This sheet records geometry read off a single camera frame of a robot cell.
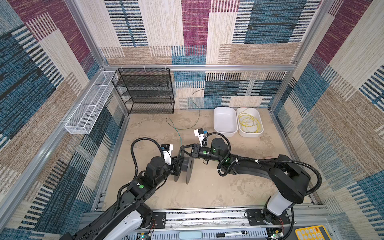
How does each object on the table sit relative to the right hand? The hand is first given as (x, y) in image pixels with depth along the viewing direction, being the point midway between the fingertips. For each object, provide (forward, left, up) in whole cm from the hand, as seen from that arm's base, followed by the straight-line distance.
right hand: (180, 152), depth 74 cm
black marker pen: (-32, -18, -20) cm, 42 cm away
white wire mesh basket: (+10, +46, +13) cm, 49 cm away
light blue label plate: (-32, -4, -20) cm, 38 cm away
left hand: (-1, -1, -3) cm, 3 cm away
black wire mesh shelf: (+54, +27, -4) cm, 61 cm away
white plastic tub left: (+33, -29, -17) cm, 48 cm away
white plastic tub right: (+41, -53, -17) cm, 69 cm away
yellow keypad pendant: (-32, -61, -20) cm, 72 cm away
